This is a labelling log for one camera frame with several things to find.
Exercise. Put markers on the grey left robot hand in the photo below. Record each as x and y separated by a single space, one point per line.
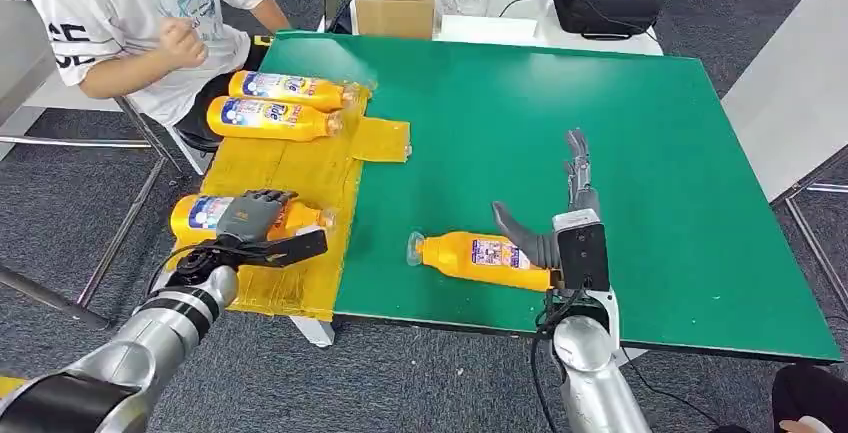
252 218

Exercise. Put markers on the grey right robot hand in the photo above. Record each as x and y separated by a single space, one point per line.
530 244

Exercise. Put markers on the person's right hand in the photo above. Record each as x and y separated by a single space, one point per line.
182 42

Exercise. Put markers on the orange detergent bottle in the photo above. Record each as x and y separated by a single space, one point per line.
311 91
450 258
301 216
311 122

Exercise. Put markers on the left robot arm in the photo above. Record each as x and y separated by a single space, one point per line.
159 330

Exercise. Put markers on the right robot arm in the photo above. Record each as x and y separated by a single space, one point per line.
590 357

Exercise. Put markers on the yellow plastic sheet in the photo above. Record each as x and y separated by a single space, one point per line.
298 172

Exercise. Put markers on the green table mat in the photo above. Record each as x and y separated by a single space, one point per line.
497 118

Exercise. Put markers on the white table leg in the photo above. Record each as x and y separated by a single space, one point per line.
314 332

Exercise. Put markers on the white side table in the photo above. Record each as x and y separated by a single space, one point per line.
26 52
782 85

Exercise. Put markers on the brown cardboard box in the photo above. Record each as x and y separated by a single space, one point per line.
397 16

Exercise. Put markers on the white flat board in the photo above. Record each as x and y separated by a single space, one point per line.
487 29

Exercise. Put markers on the black case with yellow mark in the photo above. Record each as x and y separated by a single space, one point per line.
603 6

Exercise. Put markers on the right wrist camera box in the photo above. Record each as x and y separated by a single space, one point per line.
583 254

